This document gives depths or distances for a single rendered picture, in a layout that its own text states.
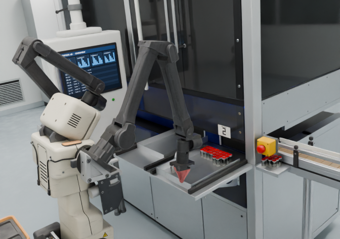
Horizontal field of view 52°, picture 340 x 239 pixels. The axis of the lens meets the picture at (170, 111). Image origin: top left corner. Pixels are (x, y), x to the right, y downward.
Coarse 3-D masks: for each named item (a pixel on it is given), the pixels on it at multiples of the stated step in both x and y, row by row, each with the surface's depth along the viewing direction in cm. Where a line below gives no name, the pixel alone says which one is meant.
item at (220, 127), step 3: (219, 126) 187; (222, 126) 186; (219, 129) 188; (222, 129) 186; (228, 129) 183; (219, 132) 189; (222, 132) 187; (225, 132) 185; (228, 132) 183; (222, 135) 187; (225, 135) 186; (228, 135) 184
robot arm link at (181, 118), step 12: (168, 48) 133; (168, 60) 136; (168, 72) 140; (168, 84) 143; (180, 84) 145; (168, 96) 147; (180, 96) 147; (180, 108) 148; (180, 120) 150; (180, 132) 154
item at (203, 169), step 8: (192, 152) 191; (192, 160) 187; (200, 160) 186; (208, 160) 186; (160, 168) 178; (168, 168) 181; (192, 168) 178; (200, 168) 178; (208, 168) 177; (216, 168) 176; (224, 168) 170; (168, 176) 169; (176, 176) 172; (192, 176) 170; (200, 176) 170; (208, 176) 164; (184, 184) 161; (192, 184) 158
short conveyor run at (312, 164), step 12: (288, 144) 183; (300, 144) 175; (312, 144) 173; (288, 156) 171; (300, 156) 169; (312, 156) 168; (324, 156) 159; (336, 156) 161; (300, 168) 168; (312, 168) 162; (324, 168) 158; (336, 168) 155; (324, 180) 159; (336, 180) 155
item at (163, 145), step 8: (160, 136) 219; (168, 136) 223; (176, 136) 222; (144, 144) 212; (152, 144) 213; (160, 144) 212; (168, 144) 210; (176, 144) 209; (152, 152) 198; (160, 152) 200; (168, 152) 191
